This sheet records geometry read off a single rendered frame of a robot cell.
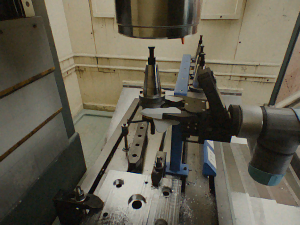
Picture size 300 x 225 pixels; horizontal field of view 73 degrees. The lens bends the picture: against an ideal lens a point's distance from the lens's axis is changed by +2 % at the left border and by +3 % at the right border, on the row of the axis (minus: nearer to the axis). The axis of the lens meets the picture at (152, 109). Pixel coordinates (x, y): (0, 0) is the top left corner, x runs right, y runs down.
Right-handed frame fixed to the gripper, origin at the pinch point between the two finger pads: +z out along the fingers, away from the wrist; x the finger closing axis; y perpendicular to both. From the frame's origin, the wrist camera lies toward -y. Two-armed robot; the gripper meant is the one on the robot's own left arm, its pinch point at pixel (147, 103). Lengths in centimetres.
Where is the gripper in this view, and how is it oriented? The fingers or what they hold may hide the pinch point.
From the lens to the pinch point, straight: 47.5
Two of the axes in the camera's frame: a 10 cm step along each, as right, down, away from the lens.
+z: -9.8, -1.0, 1.6
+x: 1.9, -4.8, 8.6
